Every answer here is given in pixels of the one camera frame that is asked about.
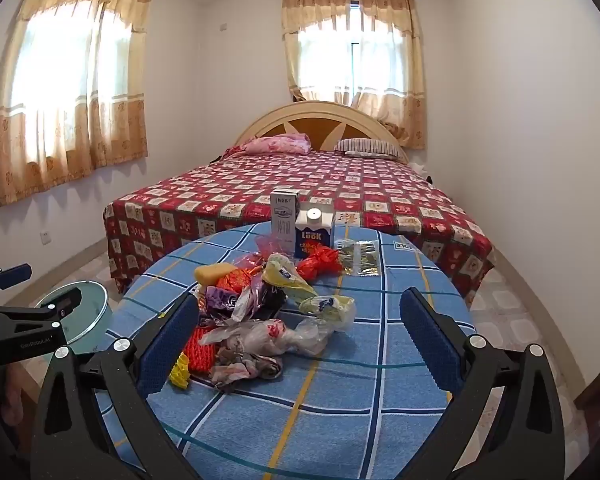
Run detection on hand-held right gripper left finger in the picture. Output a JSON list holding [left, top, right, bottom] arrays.
[[30, 290, 201, 480]]

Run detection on wrappers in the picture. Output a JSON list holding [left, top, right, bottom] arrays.
[[185, 327, 227, 376]]

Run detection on clear foil packet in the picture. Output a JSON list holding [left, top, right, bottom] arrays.
[[337, 240, 380, 277]]

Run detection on beige patterned window curtain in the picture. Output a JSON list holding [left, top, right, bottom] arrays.
[[0, 0, 153, 207], [281, 0, 427, 150]]

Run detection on black wrapper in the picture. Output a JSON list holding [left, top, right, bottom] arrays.
[[260, 285, 287, 311]]

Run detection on pink pillow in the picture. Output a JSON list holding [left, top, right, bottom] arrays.
[[225, 134, 312, 157]]

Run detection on window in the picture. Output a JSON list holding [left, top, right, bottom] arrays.
[[297, 2, 411, 103]]

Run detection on orange red foil wrapper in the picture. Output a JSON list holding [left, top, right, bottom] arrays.
[[215, 267, 261, 293]]

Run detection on blue carton with white cap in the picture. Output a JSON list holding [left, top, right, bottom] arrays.
[[295, 207, 335, 259]]

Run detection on brown wooden door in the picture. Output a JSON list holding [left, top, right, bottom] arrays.
[[575, 350, 600, 431]]

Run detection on red patterned bedspread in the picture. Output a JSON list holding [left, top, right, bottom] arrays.
[[103, 149, 496, 306]]

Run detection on yellow sponge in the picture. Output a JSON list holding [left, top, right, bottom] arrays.
[[194, 262, 236, 286]]

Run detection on pale green wrapper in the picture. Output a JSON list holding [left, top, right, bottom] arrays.
[[262, 254, 318, 306], [299, 295, 356, 332]]

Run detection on pink clear plastic wrapper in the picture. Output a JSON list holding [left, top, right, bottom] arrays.
[[255, 235, 293, 261]]

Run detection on grey pink wrapper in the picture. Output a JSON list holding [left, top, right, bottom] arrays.
[[210, 347, 283, 392]]

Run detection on yellow pleated paper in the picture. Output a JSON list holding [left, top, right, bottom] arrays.
[[169, 352, 192, 391]]

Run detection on clear plastic bag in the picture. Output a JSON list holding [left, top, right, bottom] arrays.
[[200, 317, 331, 361]]

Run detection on purple wrapper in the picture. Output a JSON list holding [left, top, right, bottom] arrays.
[[205, 285, 241, 318]]

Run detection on cream wooden headboard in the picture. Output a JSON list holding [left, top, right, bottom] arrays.
[[235, 101, 410, 163]]

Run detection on striped pillow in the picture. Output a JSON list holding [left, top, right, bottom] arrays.
[[334, 138, 403, 161]]

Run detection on silver clear wrapper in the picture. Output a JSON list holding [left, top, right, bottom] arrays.
[[232, 280, 266, 323]]

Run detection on person's left hand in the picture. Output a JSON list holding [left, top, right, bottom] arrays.
[[0, 360, 28, 426]]

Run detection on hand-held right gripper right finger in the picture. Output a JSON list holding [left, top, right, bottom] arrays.
[[395, 287, 566, 480]]

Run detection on light blue trash bin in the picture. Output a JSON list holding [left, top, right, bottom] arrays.
[[35, 280, 109, 357]]

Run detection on blue plaid blanket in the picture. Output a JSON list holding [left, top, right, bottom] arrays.
[[95, 220, 476, 480]]

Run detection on white blue milk carton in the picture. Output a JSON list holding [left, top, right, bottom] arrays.
[[271, 191, 301, 258]]

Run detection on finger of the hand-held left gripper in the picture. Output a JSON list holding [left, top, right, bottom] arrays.
[[0, 292, 83, 326], [0, 262, 33, 306]]

